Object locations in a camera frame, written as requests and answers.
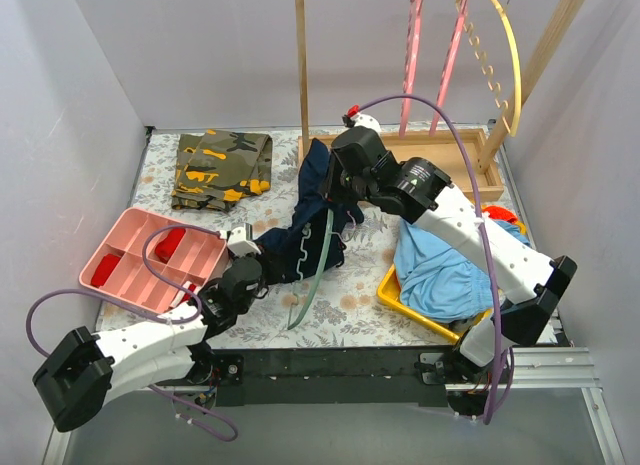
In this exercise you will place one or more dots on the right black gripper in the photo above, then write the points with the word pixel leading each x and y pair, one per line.
pixel 335 172

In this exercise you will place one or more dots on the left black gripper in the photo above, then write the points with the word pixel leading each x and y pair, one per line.
pixel 261 264

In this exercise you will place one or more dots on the navy blue shorts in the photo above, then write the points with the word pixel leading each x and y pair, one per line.
pixel 272 243

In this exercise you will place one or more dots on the green hanger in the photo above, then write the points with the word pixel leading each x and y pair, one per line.
pixel 315 275

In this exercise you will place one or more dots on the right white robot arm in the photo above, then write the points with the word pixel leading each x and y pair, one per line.
pixel 531 282

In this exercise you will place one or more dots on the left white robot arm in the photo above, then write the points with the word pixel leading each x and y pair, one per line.
pixel 88 370

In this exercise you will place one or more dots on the camouflage shorts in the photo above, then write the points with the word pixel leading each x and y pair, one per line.
pixel 217 169

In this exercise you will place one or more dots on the light blue shorts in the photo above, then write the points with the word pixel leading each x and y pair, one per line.
pixel 436 280

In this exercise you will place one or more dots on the yellow hanger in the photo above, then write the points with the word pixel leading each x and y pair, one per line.
pixel 510 109

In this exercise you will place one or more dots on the pink hanger left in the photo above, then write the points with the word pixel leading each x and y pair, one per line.
pixel 412 45

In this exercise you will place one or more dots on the pink hanger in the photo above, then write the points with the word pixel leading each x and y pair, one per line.
pixel 449 64
pixel 412 45

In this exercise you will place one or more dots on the pink hanger right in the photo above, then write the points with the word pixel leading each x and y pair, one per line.
pixel 449 64

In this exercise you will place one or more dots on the red white cloth in tray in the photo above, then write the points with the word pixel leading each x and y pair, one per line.
pixel 182 296

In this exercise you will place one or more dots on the red cloth in tray rear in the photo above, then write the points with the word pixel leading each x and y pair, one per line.
pixel 166 247

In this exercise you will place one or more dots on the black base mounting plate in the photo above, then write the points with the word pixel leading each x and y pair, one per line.
pixel 354 375

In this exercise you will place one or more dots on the wooden clothes rack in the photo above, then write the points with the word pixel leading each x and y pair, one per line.
pixel 440 145

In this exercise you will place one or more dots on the floral table mat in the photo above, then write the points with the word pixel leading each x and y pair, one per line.
pixel 345 311

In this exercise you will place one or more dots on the pink divided organizer tray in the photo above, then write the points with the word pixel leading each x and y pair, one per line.
pixel 140 279

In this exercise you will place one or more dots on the yellow plastic tray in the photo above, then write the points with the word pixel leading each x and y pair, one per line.
pixel 389 294

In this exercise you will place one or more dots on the red cloth in tray front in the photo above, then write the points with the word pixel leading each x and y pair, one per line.
pixel 104 269

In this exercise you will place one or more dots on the orange garment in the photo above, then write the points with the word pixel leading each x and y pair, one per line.
pixel 500 213

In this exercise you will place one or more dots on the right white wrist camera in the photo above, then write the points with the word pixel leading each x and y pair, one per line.
pixel 355 117

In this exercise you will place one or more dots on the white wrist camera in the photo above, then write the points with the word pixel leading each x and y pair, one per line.
pixel 355 117
pixel 239 241

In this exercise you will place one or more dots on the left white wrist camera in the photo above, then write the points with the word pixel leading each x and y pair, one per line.
pixel 239 241

